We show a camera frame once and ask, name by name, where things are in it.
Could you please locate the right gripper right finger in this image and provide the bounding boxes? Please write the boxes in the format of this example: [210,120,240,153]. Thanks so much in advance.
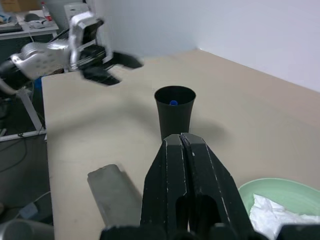
[180,132,252,233]

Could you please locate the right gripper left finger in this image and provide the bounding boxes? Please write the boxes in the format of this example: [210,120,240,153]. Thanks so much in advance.
[140,133,189,231]

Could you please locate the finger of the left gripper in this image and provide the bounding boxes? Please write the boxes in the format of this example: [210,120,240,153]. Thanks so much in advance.
[109,51,145,70]
[80,66,123,87]

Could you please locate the white tissue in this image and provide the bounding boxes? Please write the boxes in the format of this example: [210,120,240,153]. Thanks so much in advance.
[249,193,320,240]

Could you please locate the grey translucent glasses case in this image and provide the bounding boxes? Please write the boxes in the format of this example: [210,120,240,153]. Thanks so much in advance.
[86,163,145,227]

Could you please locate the black plastic cup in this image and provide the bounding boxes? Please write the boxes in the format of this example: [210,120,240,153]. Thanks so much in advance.
[153,85,197,139]

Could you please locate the clear bottle red label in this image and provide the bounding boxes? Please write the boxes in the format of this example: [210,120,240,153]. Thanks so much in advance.
[40,1,53,23]

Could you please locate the blue container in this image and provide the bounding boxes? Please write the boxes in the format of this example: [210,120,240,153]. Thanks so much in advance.
[33,76,44,95]

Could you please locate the light green plate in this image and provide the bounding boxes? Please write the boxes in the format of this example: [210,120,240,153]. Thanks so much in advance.
[237,177,320,221]

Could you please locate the white metal desk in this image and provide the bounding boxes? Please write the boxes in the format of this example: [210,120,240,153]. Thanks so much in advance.
[0,9,61,142]

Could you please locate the grey rounded desk item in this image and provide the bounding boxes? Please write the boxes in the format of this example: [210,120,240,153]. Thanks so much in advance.
[24,12,41,22]

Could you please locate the brown cardboard box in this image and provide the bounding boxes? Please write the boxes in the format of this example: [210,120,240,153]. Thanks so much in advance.
[0,0,31,13]

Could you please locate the grey power adapter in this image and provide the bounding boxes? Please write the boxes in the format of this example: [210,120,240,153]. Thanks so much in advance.
[19,201,39,219]

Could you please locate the silver robot body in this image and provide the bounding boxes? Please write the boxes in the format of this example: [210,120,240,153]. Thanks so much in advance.
[0,218,55,240]

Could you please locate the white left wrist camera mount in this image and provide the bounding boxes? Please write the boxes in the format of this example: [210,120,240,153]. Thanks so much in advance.
[67,12,106,72]

